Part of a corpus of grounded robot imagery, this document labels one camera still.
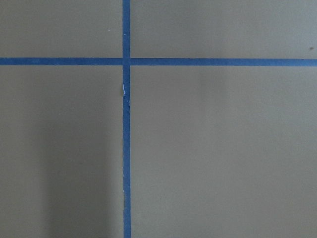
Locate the brown paper table cover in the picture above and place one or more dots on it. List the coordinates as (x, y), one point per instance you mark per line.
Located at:
(217, 151)

